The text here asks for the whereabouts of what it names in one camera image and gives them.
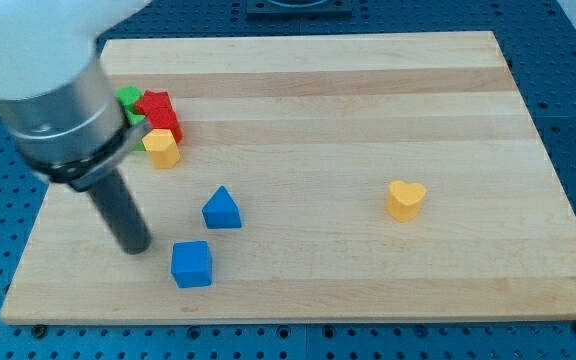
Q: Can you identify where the blue cube block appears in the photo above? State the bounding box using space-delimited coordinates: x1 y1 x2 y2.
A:
170 240 213 288

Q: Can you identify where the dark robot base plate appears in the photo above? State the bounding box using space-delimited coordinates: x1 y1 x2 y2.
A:
244 0 354 18

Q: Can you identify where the green round block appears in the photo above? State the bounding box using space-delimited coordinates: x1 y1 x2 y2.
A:
115 86 142 113

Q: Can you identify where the yellow heart block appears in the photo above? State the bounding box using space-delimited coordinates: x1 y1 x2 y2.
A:
385 180 427 223

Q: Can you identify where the blue triangular block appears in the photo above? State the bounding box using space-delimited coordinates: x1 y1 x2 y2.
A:
202 186 242 229

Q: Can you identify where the red lower block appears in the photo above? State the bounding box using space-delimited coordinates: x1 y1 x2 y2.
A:
146 108 184 144

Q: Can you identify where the green lower block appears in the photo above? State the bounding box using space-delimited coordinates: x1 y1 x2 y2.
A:
125 110 146 151

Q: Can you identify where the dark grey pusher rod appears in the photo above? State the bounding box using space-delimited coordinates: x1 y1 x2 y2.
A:
87 170 152 254

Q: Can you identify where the yellow hexagon block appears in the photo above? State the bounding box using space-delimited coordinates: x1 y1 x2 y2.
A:
142 129 181 169

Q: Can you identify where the silver cylindrical tool flange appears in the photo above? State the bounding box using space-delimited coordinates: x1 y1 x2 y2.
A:
0 59 151 192

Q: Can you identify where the red upper block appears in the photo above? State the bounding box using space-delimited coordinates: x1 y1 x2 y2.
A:
134 90 172 115

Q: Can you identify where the red block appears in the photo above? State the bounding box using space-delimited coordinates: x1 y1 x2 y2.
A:
134 90 172 115
146 108 184 144

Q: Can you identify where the wooden board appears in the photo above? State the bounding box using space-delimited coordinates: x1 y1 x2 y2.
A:
0 31 576 326

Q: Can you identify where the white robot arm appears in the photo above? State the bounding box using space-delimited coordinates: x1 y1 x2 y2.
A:
0 0 151 254

